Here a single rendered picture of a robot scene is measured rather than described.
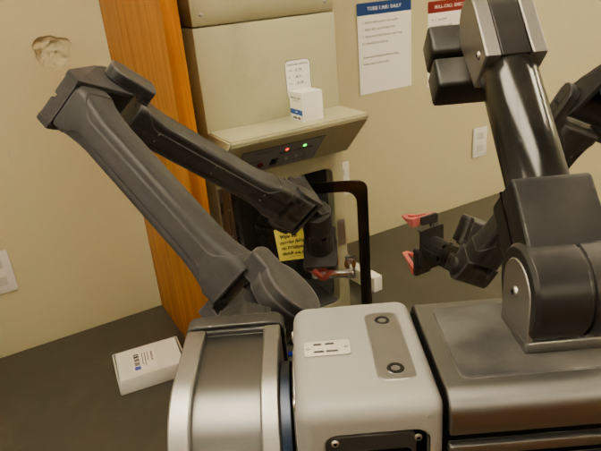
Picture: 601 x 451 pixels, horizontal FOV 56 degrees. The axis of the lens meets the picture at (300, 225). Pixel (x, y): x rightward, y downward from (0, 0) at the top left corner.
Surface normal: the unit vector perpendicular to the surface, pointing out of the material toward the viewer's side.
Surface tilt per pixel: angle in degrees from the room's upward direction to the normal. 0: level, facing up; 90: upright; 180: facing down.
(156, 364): 0
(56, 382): 0
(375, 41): 90
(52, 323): 90
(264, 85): 90
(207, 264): 70
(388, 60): 90
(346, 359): 0
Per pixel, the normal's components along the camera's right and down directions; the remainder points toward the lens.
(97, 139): -0.34, 0.06
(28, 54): 0.52, 0.30
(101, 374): -0.08, -0.91
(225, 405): -0.07, -0.74
